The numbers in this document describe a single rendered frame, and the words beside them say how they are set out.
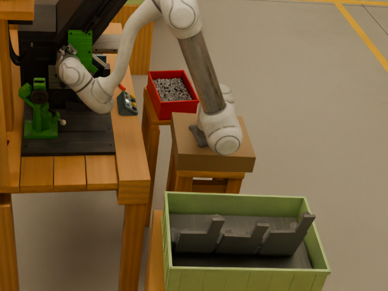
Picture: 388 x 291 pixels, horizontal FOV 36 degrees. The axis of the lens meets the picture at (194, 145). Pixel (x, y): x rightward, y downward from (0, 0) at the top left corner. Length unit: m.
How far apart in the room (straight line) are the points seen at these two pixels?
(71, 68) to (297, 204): 1.12
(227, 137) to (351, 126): 2.58
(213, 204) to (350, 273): 1.41
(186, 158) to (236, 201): 0.34
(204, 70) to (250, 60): 3.14
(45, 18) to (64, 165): 0.81
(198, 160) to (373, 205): 1.82
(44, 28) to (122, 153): 0.74
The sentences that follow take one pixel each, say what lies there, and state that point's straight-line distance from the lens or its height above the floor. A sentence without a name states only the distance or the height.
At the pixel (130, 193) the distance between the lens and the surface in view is 2.67.
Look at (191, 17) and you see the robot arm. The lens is 2.23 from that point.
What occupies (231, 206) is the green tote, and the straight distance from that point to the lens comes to 2.57.
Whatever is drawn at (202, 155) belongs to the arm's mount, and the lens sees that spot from 2.72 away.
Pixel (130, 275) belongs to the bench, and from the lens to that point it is 3.09.
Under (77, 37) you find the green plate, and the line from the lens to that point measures 2.95.
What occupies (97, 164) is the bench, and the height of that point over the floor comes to 0.88.
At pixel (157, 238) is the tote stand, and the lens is 2.53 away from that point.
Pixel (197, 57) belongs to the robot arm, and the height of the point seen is 1.49.
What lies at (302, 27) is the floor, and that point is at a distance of 6.37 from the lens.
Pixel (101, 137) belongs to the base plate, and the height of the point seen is 0.90.
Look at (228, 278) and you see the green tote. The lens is 2.28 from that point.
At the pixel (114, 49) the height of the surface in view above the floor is 1.13.
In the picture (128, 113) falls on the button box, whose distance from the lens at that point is 2.99.
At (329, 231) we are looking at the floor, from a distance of 3.94.
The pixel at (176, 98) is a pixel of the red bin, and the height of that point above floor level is 0.89.
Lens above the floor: 2.63
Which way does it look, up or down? 37 degrees down
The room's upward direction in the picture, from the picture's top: 9 degrees clockwise
